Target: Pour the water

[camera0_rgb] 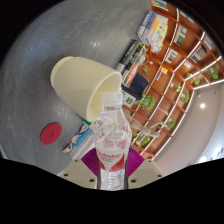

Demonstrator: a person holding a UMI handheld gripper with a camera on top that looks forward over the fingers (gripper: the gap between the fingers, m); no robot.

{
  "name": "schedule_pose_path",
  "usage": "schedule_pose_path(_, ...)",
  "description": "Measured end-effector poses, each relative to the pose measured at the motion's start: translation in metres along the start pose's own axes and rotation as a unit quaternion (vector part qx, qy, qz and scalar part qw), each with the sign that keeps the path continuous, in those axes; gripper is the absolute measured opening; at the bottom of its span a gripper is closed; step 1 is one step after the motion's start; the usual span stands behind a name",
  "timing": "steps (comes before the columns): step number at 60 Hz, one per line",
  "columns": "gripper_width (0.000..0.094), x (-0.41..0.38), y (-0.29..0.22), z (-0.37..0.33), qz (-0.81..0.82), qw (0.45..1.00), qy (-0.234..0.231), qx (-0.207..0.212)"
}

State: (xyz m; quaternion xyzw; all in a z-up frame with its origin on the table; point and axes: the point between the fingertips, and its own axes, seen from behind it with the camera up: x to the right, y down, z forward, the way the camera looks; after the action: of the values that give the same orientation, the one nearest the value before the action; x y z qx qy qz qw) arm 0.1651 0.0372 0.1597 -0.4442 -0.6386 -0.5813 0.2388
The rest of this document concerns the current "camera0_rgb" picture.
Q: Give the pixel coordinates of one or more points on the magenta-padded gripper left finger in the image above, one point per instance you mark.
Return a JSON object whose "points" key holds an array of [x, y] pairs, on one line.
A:
{"points": [[80, 173]]}

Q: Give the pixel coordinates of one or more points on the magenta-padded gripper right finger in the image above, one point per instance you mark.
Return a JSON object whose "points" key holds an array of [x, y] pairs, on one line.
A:
{"points": [[145, 171]]}

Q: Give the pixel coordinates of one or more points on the clear plastic water bottle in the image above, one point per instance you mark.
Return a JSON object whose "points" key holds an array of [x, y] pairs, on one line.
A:
{"points": [[112, 156]]}

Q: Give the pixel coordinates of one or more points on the round printed sticker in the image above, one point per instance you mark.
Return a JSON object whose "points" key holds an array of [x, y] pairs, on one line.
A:
{"points": [[67, 147], [76, 140]]}

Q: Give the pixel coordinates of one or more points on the wooden artist mannequin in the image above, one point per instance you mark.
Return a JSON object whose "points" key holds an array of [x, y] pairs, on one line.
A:
{"points": [[146, 128]]}

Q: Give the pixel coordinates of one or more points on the flat round red coaster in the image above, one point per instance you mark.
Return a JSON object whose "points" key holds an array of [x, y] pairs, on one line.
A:
{"points": [[51, 133]]}

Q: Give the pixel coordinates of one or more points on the dark blue chair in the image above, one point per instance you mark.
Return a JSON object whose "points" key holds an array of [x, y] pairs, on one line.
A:
{"points": [[138, 85]]}

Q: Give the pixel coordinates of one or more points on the round ceiling lights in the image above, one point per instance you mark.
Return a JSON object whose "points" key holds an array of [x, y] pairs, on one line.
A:
{"points": [[202, 105]]}

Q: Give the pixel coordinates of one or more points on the dark magazine stack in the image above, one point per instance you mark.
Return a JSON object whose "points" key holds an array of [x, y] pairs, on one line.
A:
{"points": [[131, 63]]}

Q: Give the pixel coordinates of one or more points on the wooden wall shelf unit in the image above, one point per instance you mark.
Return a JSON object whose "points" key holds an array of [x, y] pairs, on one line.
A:
{"points": [[173, 83]]}

